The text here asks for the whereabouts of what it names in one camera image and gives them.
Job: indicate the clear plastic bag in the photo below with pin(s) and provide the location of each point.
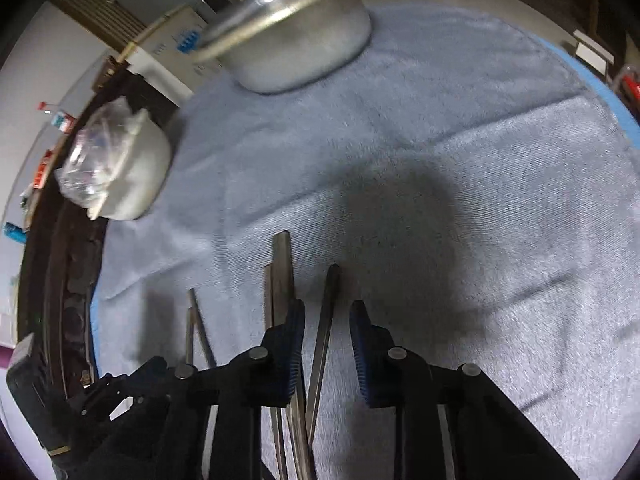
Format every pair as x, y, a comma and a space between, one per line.
95, 155

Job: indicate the red plastic object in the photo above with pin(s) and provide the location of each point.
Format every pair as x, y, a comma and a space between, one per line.
632, 87

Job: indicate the white stool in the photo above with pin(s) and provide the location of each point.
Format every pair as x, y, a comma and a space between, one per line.
592, 55

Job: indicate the grey towel cloth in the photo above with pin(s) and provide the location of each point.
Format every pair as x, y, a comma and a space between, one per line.
450, 210

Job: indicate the dark carved wooden chair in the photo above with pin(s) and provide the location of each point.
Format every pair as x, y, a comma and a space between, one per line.
55, 270

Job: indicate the blue tablecloth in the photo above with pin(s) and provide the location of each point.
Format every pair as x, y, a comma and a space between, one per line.
616, 106

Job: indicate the clear bottle with red cap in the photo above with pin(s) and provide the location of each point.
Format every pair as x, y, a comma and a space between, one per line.
59, 119

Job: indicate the purple panel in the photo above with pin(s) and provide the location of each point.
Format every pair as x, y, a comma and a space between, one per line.
6, 356

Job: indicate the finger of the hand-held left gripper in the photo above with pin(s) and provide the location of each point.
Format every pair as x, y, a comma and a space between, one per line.
145, 367
102, 402

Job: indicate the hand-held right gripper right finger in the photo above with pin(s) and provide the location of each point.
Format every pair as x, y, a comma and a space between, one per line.
361, 355

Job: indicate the blue can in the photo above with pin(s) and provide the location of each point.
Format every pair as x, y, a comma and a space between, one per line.
13, 233

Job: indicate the metal pot lid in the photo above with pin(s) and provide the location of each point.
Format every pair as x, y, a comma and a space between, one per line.
265, 2

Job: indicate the red packet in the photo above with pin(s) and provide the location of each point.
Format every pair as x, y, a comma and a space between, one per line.
44, 166

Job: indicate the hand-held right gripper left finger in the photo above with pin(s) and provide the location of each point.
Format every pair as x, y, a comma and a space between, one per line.
294, 355

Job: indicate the brown slatted door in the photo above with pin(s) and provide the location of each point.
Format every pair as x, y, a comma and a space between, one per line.
100, 15

